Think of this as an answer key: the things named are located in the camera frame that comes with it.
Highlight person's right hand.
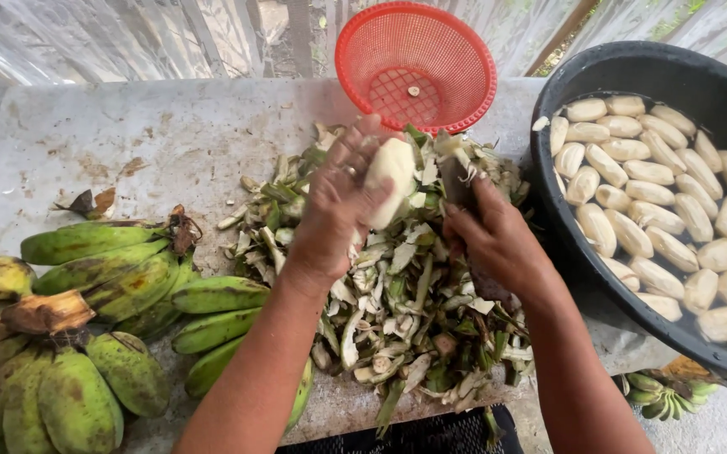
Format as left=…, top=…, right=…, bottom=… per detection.
left=442, top=175, right=557, bottom=298

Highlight person's left hand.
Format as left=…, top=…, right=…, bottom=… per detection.
left=286, top=114, right=406, bottom=289

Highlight peeled white banana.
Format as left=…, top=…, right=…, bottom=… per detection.
left=363, top=137, right=417, bottom=232

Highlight dark-bladed knife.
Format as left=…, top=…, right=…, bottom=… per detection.
left=437, top=151, right=519, bottom=307

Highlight black plastic basin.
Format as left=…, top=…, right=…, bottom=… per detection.
left=529, top=41, right=727, bottom=383

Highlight pile of banana peels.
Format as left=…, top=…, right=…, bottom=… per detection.
left=217, top=122, right=536, bottom=439

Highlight group of peeled bananas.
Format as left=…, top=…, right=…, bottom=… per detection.
left=549, top=95, right=727, bottom=344

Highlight red plastic basket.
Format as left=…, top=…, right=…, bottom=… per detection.
left=334, top=0, right=498, bottom=136

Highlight single green banana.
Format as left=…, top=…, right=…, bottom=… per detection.
left=283, top=356, right=315, bottom=437

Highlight black patterned garment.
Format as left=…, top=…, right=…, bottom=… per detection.
left=274, top=404, right=525, bottom=454

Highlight wooden beam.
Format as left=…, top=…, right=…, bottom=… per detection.
left=524, top=0, right=600, bottom=78

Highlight small green banana bunch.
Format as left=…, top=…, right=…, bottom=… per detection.
left=614, top=371, right=722, bottom=421

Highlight green banana bunch brown stem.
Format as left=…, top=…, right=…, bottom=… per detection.
left=19, top=203, right=204, bottom=342

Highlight dry brown leaf scrap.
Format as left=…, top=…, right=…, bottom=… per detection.
left=52, top=187, right=117, bottom=222

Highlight large green banana bunch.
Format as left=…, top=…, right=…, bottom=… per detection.
left=0, top=289, right=172, bottom=454

